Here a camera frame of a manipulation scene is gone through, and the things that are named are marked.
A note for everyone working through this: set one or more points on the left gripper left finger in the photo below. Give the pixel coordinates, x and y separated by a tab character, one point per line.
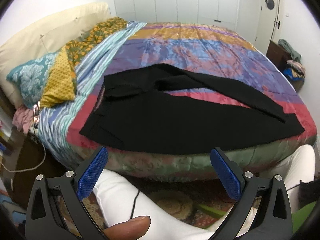
44	219

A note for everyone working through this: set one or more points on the cream headboard cushion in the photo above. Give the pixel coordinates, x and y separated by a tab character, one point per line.
47	36

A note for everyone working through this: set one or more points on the white door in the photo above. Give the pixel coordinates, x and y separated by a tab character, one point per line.
269	25

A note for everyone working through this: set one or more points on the orange floral green cloth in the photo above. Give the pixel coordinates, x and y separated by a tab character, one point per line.
78	48

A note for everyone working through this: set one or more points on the black pants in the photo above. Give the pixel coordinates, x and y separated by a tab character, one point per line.
163	109

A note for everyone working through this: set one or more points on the dark wooden nightstand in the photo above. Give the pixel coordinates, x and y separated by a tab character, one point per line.
279	56

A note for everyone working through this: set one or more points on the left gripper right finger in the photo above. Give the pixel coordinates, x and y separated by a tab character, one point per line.
273	219

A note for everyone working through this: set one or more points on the left hand thumb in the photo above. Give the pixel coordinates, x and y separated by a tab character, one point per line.
130	230

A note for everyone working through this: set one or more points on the pile of clothes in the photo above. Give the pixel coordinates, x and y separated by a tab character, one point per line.
295	70

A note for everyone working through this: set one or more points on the white wardrobe doors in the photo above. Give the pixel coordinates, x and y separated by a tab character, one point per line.
221	13

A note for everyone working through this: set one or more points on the white trouser leg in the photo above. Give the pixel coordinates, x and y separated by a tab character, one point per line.
120	201

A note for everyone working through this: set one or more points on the pink crumpled cloth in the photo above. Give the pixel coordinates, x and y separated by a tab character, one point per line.
23	120

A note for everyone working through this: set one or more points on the blue striped sheet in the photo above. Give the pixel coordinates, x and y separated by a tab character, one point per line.
55	122

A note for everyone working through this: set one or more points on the teal floral pillow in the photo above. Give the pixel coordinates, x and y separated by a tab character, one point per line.
31	77

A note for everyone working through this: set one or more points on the yellow dotted pillow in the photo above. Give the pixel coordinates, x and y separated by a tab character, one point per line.
61	82

